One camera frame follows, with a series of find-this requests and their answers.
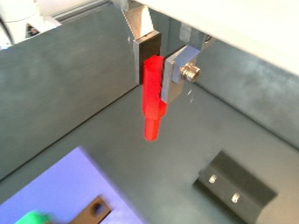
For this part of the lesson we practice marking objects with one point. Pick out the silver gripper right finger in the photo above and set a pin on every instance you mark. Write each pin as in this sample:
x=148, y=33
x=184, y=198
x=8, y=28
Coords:
x=179, y=69

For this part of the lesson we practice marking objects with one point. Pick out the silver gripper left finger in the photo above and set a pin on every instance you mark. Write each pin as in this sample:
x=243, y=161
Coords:
x=147, y=38

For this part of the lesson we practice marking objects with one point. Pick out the red hexagonal peg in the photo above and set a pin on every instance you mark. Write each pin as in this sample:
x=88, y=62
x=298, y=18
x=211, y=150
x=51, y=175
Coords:
x=154, y=107

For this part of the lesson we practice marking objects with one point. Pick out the purple base board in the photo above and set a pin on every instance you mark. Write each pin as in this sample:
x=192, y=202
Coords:
x=63, y=190

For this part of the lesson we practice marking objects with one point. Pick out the green U-shaped block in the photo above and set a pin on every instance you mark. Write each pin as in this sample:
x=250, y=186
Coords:
x=35, y=218

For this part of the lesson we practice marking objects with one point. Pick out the black angle bracket holder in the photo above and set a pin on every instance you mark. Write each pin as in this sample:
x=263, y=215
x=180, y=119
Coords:
x=236, y=187

